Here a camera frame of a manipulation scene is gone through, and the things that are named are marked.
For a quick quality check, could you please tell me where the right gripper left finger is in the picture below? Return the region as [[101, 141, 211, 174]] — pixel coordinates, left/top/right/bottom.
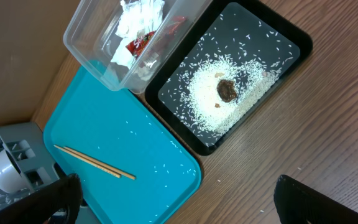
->
[[0, 174, 83, 224]]

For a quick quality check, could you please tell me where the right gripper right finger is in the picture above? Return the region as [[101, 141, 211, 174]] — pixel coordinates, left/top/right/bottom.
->
[[273, 175, 358, 224]]

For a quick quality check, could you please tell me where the wooden chopstick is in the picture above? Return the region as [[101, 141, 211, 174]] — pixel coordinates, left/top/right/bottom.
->
[[54, 145, 121, 178], [63, 146, 136, 180]]

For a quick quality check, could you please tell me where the grey-white bowl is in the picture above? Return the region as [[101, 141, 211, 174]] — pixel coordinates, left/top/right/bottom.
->
[[0, 150, 26, 194]]

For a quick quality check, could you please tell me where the pile of rice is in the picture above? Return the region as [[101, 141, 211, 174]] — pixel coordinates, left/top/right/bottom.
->
[[163, 12, 295, 147]]

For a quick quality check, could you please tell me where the brown food scrap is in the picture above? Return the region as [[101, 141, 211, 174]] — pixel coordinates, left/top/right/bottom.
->
[[217, 80, 237, 103]]

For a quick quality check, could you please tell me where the red snack wrapper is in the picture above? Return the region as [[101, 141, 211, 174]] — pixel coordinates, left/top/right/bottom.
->
[[126, 16, 187, 58]]

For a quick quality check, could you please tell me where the white napkin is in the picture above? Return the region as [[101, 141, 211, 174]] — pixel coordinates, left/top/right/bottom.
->
[[101, 0, 165, 83]]

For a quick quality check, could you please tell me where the grey dishwasher rack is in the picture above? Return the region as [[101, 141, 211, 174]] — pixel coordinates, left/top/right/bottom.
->
[[0, 121, 101, 224]]

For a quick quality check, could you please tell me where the black food waste tray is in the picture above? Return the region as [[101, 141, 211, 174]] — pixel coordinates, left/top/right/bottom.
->
[[145, 1, 313, 156]]

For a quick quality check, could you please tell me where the teal plastic tray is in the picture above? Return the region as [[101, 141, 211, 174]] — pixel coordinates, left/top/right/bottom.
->
[[44, 68, 202, 223]]

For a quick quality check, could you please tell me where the clear plastic bin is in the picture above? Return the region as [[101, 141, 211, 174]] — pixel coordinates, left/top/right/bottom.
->
[[63, 0, 210, 94]]

